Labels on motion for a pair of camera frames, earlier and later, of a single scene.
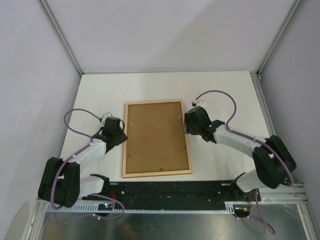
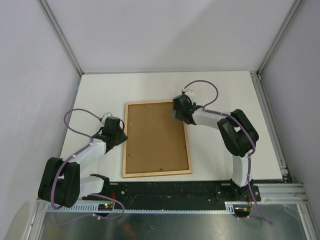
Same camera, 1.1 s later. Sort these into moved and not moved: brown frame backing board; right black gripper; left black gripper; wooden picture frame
Moved: right black gripper
Not moved: wooden picture frame; left black gripper; brown frame backing board
